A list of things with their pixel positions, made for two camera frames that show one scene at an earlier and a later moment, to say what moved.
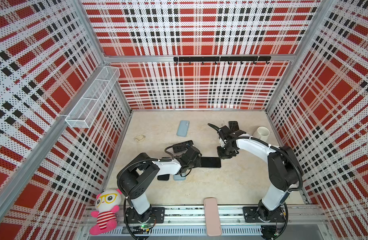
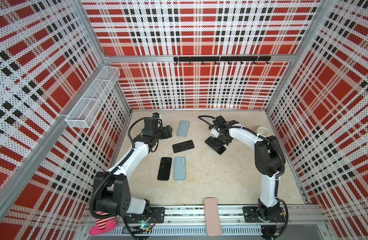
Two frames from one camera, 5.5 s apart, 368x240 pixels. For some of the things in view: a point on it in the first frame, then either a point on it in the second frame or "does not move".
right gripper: (222, 156) to (228, 140)
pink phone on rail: (212, 217) does not move
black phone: (211, 162) to (212, 143)
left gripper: (198, 163) to (167, 133)
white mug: (263, 132) does not move
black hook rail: (222, 59) does not move
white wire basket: (86, 110) does not move
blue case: (183, 128) does not move
